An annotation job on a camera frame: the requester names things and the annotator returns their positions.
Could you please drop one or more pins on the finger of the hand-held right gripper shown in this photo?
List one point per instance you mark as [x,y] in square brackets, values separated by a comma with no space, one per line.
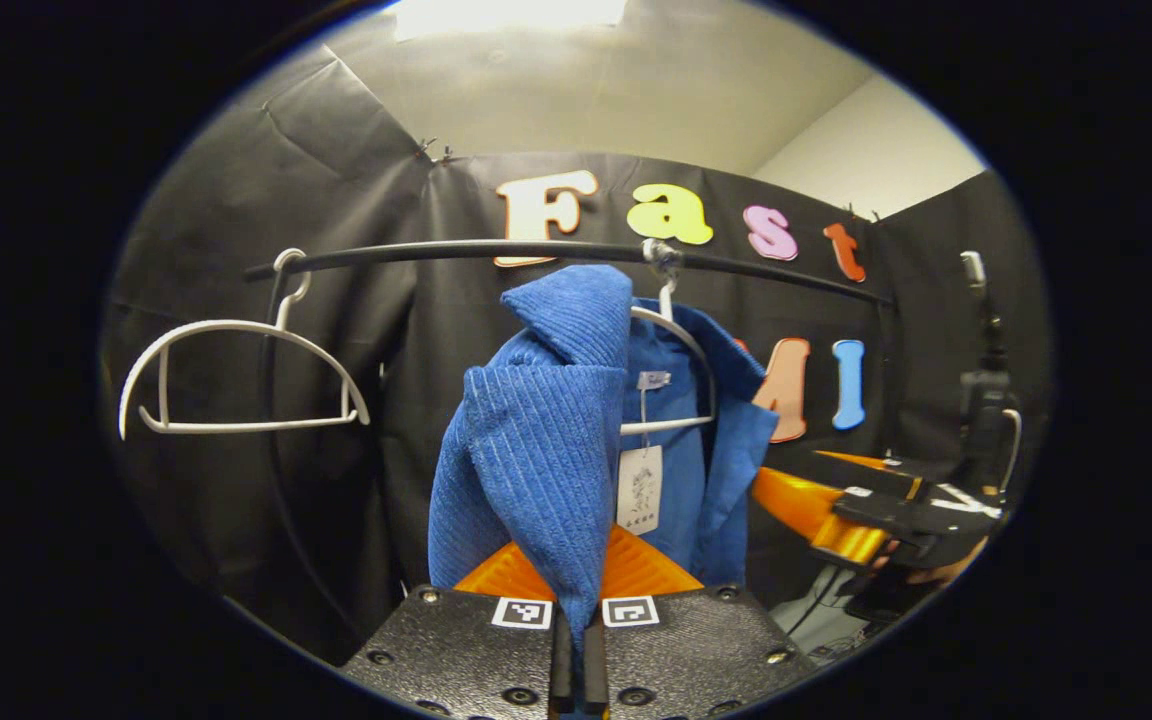
[866,460]
[816,515]

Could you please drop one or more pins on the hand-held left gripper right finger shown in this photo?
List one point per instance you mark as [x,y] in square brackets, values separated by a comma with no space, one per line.
[594,680]

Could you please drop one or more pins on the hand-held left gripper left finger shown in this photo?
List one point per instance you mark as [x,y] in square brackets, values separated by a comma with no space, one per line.
[562,670]

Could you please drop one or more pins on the white clothes hanger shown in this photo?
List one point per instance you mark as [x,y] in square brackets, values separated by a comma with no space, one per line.
[666,425]
[256,425]

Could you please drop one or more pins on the white paper hang tag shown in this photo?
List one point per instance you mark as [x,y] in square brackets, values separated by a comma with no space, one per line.
[639,490]

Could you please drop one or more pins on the grey tape wrap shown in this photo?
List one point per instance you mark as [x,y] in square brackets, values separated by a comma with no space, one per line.
[660,253]

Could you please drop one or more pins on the black backdrop cloth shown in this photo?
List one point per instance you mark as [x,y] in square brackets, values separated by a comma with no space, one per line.
[236,220]

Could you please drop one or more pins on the ceiling light panel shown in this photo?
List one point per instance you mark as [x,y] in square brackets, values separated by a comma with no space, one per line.
[506,15]

